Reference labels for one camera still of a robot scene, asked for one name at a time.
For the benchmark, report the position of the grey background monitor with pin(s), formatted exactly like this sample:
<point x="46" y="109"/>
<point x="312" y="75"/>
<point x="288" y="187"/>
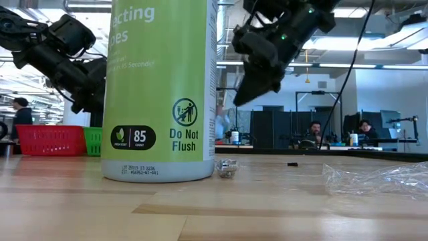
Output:
<point x="389" y="118"/>

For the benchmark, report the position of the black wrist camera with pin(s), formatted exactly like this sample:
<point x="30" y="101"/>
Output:
<point x="72" y="33"/>
<point x="257" y="48"/>

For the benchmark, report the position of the crumpled clear plastic bag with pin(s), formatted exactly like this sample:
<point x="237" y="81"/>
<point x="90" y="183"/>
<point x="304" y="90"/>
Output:
<point x="384" y="180"/>

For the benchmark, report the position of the clear-wrapped small metal item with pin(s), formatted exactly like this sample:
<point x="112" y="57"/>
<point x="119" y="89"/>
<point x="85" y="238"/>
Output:
<point x="227" y="168"/>

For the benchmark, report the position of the white round column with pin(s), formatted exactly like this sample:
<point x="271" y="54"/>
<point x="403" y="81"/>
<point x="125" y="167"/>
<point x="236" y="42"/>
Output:
<point x="75" y="118"/>

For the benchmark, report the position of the white background wipes canister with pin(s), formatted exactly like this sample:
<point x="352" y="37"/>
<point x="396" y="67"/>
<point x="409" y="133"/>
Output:
<point x="235" y="137"/>
<point x="354" y="139"/>

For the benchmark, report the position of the silver spiral ceiling duct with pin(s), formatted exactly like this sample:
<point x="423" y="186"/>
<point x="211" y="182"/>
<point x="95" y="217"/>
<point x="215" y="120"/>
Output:
<point x="222" y="26"/>

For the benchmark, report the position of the green disinfecting wipes canister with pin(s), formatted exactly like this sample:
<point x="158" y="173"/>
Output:
<point x="157" y="83"/>

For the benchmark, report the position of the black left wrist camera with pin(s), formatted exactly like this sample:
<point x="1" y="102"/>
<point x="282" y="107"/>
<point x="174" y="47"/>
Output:
<point x="72" y="33"/>

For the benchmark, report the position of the person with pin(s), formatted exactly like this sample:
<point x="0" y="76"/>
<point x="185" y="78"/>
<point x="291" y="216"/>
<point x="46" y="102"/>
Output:
<point x="222" y="124"/>
<point x="22" y="117"/>
<point x="367" y="130"/>
<point x="315" y="130"/>

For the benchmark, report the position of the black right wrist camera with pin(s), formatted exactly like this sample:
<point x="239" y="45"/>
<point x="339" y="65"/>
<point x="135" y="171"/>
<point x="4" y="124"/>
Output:
<point x="257" y="48"/>

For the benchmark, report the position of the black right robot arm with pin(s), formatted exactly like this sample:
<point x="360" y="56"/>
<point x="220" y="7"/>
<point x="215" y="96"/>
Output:
<point x="294" y="5"/>

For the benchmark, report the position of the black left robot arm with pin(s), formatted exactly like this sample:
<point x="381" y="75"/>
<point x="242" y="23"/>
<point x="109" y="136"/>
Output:
<point x="40" y="57"/>

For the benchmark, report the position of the green plastic slotted basket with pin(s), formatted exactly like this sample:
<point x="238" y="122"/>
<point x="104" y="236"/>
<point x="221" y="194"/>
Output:
<point x="93" y="142"/>

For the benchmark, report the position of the small black object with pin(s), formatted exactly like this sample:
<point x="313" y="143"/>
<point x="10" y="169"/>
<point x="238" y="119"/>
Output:
<point x="292" y="164"/>

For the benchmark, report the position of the long ceiling light strip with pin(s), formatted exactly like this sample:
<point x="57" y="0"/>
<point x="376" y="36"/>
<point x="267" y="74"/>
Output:
<point x="351" y="66"/>

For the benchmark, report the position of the black background gantry frame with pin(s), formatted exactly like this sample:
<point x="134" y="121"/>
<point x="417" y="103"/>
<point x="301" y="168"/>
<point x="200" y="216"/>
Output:
<point x="317" y="92"/>

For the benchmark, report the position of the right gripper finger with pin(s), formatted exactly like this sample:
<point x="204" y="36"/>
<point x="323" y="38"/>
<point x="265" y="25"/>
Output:
<point x="257" y="87"/>

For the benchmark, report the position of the red plastic slotted basket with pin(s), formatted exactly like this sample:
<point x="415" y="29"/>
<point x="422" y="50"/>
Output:
<point x="50" y="140"/>

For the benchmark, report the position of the black partition panels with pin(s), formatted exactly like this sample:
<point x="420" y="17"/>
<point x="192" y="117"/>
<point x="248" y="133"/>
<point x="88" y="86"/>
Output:
<point x="264" y="129"/>

